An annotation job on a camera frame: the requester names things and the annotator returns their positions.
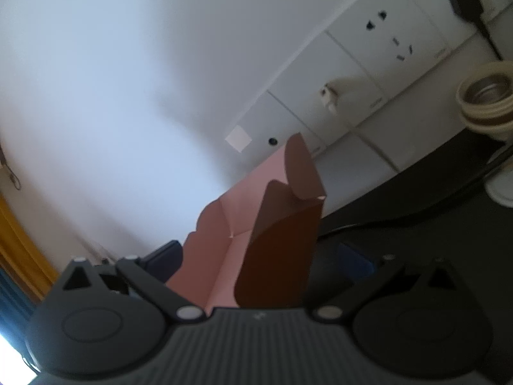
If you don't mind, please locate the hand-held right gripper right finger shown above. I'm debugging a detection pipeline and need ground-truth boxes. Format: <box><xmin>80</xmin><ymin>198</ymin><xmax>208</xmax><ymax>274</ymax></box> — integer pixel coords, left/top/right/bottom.
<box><xmin>310</xmin><ymin>243</ymin><xmax>470</xmax><ymax>323</ymax></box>

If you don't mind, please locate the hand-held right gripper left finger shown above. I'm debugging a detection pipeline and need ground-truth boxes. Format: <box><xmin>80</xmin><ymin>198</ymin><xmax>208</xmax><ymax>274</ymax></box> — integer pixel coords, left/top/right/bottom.
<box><xmin>52</xmin><ymin>240</ymin><xmax>204</xmax><ymax>323</ymax></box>

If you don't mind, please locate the pink orange cardboard box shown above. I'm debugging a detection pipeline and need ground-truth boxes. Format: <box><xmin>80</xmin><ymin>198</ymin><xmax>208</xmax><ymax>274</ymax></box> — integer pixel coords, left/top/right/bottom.
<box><xmin>166</xmin><ymin>133</ymin><xmax>326</xmax><ymax>316</ymax></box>

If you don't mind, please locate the black desktop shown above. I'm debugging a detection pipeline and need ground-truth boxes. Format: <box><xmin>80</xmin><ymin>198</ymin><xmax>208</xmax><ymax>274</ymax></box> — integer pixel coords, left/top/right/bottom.
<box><xmin>311</xmin><ymin>132</ymin><xmax>513</xmax><ymax>385</ymax></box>

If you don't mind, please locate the white square sticker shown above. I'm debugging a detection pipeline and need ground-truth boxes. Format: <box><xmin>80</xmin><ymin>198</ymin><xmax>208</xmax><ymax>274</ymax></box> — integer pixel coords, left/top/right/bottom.
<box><xmin>224</xmin><ymin>126</ymin><xmax>253</xmax><ymax>153</ymax></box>

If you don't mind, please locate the orange curtain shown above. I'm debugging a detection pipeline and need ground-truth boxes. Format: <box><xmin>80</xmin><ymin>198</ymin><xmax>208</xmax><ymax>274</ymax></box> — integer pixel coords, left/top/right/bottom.
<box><xmin>0</xmin><ymin>192</ymin><xmax>61</xmax><ymax>304</ymax></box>

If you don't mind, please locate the blue curtain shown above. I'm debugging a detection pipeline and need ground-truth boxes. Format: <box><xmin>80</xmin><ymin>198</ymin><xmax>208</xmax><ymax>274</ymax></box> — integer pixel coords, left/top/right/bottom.
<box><xmin>0</xmin><ymin>266</ymin><xmax>38</xmax><ymax>334</ymax></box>

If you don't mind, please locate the black power plug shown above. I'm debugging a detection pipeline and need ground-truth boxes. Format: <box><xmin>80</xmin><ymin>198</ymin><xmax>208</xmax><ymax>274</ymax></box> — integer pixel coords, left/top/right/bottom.
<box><xmin>446</xmin><ymin>0</ymin><xmax>504</xmax><ymax>62</ymax></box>

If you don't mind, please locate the black cable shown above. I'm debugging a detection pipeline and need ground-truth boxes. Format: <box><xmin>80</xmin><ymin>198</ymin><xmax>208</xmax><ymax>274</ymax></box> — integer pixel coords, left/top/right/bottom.
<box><xmin>317</xmin><ymin>144</ymin><xmax>509</xmax><ymax>242</ymax></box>

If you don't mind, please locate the white wall panel round hole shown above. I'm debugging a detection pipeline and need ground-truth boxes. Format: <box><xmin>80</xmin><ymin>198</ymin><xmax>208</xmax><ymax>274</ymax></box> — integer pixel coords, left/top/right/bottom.
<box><xmin>223</xmin><ymin>90</ymin><xmax>327</xmax><ymax>158</ymax></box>

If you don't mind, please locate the white plug with cable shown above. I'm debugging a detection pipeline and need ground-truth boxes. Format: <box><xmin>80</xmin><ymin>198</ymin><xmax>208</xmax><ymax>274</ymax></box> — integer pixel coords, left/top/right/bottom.
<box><xmin>320</xmin><ymin>82</ymin><xmax>340</xmax><ymax>114</ymax></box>

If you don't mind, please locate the white wall socket panel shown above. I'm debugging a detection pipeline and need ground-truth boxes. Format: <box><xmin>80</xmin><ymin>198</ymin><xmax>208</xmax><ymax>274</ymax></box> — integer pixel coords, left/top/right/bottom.
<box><xmin>268</xmin><ymin>32</ymin><xmax>386</xmax><ymax>145</ymax></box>

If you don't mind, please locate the white wall power outlet panel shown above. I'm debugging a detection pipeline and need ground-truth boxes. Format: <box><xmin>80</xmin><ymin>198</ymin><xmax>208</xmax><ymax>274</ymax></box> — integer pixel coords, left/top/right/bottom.
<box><xmin>326</xmin><ymin>0</ymin><xmax>450</xmax><ymax>98</ymax></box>

